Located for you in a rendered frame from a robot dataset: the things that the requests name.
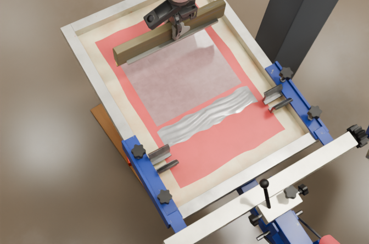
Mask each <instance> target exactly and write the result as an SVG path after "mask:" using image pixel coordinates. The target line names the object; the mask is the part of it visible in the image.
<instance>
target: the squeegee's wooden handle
mask: <svg viewBox="0 0 369 244"><path fill-rule="evenodd" d="M225 8H226V2H225V1H224V0H215V1H213V2H211V3H209V4H206V5H204V6H202V7H200V8H198V11H197V17H196V18H195V19H193V20H190V18H189V19H187V20H184V21H182V22H183V23H184V26H190V29H189V30H188V31H190V30H193V29H195V28H196V27H199V26H201V25H203V24H205V23H207V22H209V21H211V20H214V19H216V18H217V19H218V18H220V17H222V16H223V15H224V12H225ZM171 26H172V23H171V22H168V23H166V24H163V25H161V26H159V27H157V28H155V29H154V30H150V31H148V32H146V33H144V34H142V35H139V36H137V37H135V38H133V39H131V40H129V41H127V42H124V43H122V44H120V45H118V46H116V47H114V48H113V54H114V59H115V61H116V63H117V65H118V66H119V65H121V64H124V63H126V61H127V60H129V59H131V58H133V57H135V56H138V55H140V54H142V53H144V52H146V51H148V50H150V49H152V48H154V47H156V46H158V45H161V44H163V43H165V42H167V41H169V40H171V39H173V38H172V27H171ZM188 31H187V32H188Z"/></svg>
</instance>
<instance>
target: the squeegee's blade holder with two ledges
mask: <svg viewBox="0 0 369 244"><path fill-rule="evenodd" d="M218 22H219V21H218V19H217V18H216V19H214V20H211V21H209V22H207V23H205V24H203V25H201V26H199V27H196V28H195V29H193V30H190V31H188V32H186V33H184V34H183V35H181V36H180V38H179V39H178V40H176V41H175V40H174V39H171V40H169V41H167V42H165V43H163V44H161V45H158V46H156V47H154V48H152V49H150V50H148V51H146V52H144V53H142V54H140V55H138V56H135V57H133V58H131V59H129V60H127V61H126V62H127V64H128V65H130V64H132V63H134V62H136V61H138V60H140V59H143V58H145V57H147V56H149V55H151V54H153V53H155V52H157V51H159V50H161V49H163V48H166V47H168V46H170V45H172V44H174V43H176V42H178V41H180V40H182V39H184V38H186V37H188V36H191V35H193V34H195V33H197V32H199V31H201V30H204V29H206V28H207V27H209V26H212V25H214V24H216V23H218Z"/></svg>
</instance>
